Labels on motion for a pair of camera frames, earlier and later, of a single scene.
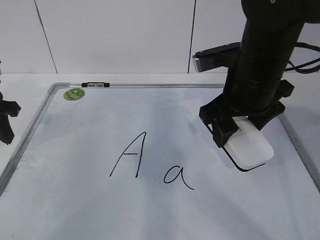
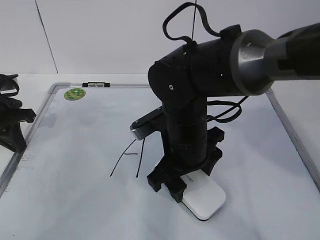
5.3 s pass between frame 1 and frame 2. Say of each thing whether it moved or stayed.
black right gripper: moved
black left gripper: moved
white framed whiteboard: stayed
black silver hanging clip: stayed
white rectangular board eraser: moved
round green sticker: stayed
